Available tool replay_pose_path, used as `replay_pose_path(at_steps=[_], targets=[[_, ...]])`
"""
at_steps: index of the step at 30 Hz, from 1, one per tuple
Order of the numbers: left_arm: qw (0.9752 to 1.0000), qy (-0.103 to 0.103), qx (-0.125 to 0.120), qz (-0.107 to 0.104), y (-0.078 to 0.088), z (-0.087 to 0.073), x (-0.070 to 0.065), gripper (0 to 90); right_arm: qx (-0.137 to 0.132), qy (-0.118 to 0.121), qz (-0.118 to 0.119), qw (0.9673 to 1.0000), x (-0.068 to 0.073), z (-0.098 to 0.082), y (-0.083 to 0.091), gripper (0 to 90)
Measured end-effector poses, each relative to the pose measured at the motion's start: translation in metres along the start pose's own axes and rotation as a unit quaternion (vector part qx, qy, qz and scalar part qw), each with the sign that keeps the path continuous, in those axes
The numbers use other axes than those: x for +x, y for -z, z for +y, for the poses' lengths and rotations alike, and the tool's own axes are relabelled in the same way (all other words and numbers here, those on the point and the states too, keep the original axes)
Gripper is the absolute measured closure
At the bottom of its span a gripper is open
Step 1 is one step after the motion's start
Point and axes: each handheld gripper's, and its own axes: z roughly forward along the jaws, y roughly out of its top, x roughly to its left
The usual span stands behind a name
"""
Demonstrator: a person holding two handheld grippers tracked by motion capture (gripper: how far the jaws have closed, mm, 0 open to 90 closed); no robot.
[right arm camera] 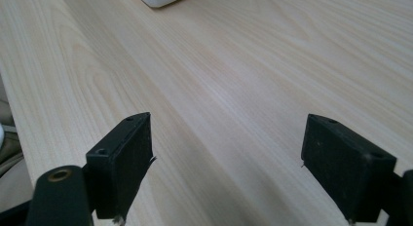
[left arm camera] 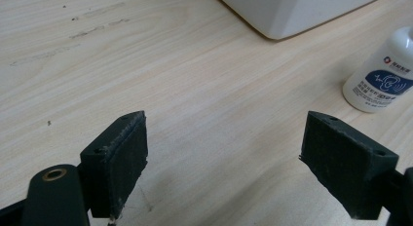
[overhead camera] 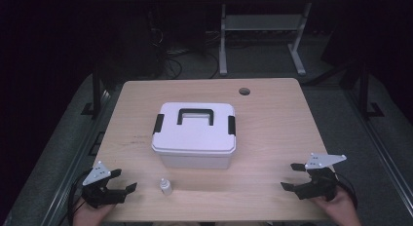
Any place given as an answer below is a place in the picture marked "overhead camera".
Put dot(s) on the white plastic storage box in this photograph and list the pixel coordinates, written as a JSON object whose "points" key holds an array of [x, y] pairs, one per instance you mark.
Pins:
{"points": [[195, 161]]}

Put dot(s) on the black metal post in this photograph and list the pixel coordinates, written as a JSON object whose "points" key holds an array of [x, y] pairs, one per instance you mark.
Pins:
{"points": [[96, 89], [364, 89]]}

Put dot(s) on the person's right hand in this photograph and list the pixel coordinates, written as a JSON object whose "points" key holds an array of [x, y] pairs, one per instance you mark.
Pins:
{"points": [[339, 209]]}

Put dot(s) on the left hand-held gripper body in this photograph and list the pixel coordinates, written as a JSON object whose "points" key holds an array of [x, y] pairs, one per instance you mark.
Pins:
{"points": [[97, 193]]}

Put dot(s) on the person's left hand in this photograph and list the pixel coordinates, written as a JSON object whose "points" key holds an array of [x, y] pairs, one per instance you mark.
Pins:
{"points": [[91, 216]]}

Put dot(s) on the small white dropper bottle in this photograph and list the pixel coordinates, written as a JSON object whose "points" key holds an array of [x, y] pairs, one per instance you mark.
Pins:
{"points": [[166, 187]]}

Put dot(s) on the aluminium floor rail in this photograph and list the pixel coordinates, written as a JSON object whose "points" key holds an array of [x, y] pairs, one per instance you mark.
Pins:
{"points": [[380, 148], [74, 161]]}

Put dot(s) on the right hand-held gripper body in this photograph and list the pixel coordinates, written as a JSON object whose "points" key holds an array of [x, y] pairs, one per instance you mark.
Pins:
{"points": [[319, 183]]}

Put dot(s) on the grey metal stand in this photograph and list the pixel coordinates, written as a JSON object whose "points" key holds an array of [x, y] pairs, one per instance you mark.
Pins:
{"points": [[259, 23]]}

